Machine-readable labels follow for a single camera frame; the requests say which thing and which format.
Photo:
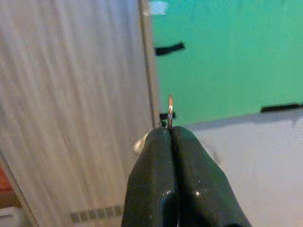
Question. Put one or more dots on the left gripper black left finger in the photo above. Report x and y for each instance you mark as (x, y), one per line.
(151, 184)

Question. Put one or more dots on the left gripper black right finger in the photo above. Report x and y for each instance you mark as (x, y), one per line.
(203, 189)

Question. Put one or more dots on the keys with white charm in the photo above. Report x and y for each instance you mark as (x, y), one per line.
(170, 106)

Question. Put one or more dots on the long black tape strip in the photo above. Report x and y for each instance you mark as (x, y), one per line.
(281, 108)

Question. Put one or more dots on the wooden door with vent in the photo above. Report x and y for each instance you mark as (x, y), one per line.
(71, 94)

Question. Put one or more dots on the green backdrop sheet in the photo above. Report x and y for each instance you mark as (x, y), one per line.
(225, 59)

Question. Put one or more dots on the red cloth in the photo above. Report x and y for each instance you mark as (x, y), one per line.
(3, 179)

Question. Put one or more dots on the white tape piece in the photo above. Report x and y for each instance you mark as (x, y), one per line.
(157, 7)

